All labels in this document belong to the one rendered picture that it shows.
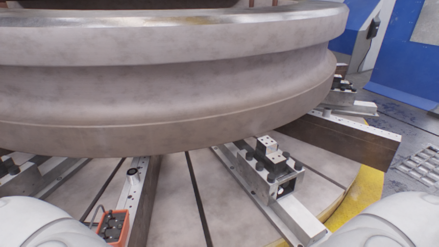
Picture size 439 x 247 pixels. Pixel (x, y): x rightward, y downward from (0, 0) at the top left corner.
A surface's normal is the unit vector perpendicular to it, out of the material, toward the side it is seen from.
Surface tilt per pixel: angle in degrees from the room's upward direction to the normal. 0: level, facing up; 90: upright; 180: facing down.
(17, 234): 14
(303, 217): 0
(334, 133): 90
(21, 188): 90
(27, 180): 90
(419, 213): 2
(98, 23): 45
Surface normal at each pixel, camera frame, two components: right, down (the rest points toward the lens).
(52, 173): 0.91, -0.15
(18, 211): 0.08, -0.96
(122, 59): 0.12, 0.46
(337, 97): -0.29, 0.44
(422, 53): -0.88, 0.22
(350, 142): -0.63, 0.36
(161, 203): 0.00, -0.88
